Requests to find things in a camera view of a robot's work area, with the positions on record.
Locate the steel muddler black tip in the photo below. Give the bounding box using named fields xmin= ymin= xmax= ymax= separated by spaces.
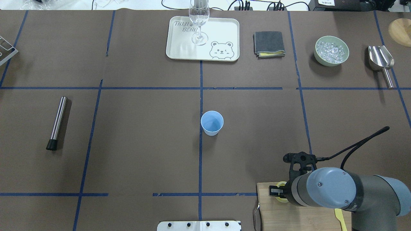
xmin=46 ymin=96 xmax=68 ymax=151

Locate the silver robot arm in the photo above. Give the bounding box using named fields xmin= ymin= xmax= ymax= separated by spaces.
xmin=269 ymin=167 xmax=411 ymax=231

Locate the light blue paper cup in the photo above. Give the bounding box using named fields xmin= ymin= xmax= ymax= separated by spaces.
xmin=200 ymin=111 xmax=224 ymax=136

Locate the bamboo cutting board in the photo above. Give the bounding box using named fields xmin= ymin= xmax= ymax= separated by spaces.
xmin=254 ymin=182 xmax=351 ymax=231

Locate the yellow knife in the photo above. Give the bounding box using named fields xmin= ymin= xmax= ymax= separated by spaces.
xmin=334 ymin=209 xmax=347 ymax=231

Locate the grey yellow folded cloth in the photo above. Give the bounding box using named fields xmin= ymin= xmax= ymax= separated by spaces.
xmin=253 ymin=31 xmax=286 ymax=58

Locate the green bowl of ice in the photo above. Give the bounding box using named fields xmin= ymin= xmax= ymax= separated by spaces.
xmin=314 ymin=36 xmax=350 ymax=67

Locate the cream bear tray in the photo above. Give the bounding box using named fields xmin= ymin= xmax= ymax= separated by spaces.
xmin=166 ymin=16 xmax=240 ymax=62

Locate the steel ice scoop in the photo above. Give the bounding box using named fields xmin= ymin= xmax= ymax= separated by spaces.
xmin=368 ymin=45 xmax=395 ymax=90

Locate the clear wine glass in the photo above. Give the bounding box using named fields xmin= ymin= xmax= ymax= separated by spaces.
xmin=189 ymin=0 xmax=210 ymax=46

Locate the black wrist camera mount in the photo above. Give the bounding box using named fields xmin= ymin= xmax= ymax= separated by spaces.
xmin=282 ymin=152 xmax=317 ymax=182

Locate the black camera cable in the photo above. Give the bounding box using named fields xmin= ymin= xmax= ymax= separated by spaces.
xmin=315 ymin=126 xmax=390 ymax=170

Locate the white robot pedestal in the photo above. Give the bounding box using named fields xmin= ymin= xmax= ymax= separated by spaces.
xmin=157 ymin=220 xmax=242 ymax=231

